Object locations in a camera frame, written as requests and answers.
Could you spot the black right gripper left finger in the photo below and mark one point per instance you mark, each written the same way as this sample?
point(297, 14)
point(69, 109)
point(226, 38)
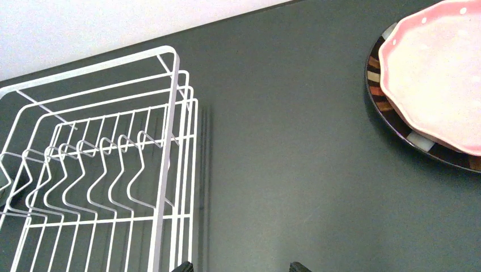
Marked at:
point(186, 266)

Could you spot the dark striped plate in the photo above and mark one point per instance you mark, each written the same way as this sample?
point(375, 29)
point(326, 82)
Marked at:
point(392, 122)

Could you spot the pink polka dot plate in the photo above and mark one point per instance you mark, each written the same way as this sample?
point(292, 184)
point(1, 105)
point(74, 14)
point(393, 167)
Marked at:
point(430, 71)

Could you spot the white wire dish rack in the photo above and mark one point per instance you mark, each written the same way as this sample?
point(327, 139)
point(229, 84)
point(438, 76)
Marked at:
point(98, 167)

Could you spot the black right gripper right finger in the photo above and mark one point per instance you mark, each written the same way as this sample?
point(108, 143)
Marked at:
point(298, 267)

